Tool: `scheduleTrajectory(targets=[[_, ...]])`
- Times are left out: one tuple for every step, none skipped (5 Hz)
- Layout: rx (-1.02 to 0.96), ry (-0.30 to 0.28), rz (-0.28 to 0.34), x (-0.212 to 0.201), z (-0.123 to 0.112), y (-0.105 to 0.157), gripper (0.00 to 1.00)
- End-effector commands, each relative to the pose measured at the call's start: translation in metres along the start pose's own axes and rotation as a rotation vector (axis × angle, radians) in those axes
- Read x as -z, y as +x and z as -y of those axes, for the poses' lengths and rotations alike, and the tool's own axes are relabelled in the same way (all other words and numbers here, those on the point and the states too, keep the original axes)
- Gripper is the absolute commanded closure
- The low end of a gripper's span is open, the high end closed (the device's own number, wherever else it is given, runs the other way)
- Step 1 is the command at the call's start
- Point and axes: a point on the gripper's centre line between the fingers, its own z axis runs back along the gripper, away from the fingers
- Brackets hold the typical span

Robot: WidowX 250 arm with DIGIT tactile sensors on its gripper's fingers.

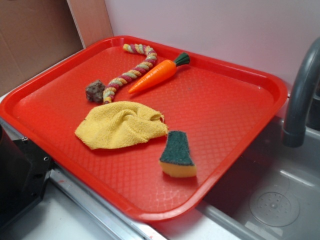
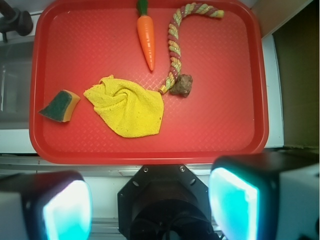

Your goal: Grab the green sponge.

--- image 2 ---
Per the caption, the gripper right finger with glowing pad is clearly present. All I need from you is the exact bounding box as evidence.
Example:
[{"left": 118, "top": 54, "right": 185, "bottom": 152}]
[{"left": 208, "top": 152, "right": 320, "bottom": 240}]

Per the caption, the green and yellow sponge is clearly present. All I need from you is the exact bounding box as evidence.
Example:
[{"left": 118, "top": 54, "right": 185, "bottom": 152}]
[{"left": 38, "top": 89, "right": 81, "bottom": 123}]

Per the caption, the red plastic tray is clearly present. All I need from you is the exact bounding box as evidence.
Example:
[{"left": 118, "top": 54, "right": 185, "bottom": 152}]
[{"left": 29, "top": 0, "right": 269, "bottom": 165}]

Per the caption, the brown rock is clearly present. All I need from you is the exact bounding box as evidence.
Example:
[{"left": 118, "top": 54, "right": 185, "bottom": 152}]
[{"left": 169, "top": 74, "right": 193, "bottom": 98}]

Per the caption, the yellow microfiber cloth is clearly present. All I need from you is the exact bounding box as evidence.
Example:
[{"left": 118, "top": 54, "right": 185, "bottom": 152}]
[{"left": 83, "top": 75, "right": 164, "bottom": 138}]

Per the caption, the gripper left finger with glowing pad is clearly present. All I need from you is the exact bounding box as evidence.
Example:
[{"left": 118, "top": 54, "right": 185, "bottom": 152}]
[{"left": 0, "top": 170, "right": 93, "bottom": 240}]

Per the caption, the braided red green rope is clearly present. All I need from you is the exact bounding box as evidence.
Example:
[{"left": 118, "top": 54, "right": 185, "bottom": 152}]
[{"left": 158, "top": 2, "right": 225, "bottom": 95}]

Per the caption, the orange toy carrot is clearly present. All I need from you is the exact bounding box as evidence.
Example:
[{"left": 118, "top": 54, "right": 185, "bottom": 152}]
[{"left": 136, "top": 0, "right": 155, "bottom": 72}]

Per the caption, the dark metal clamp knob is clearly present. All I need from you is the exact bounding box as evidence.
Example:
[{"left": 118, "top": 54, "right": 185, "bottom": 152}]
[{"left": 0, "top": 0, "right": 34, "bottom": 43}]

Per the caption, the black octagonal mount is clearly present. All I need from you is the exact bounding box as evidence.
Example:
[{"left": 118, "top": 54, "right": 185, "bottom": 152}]
[{"left": 117, "top": 165, "right": 219, "bottom": 240}]

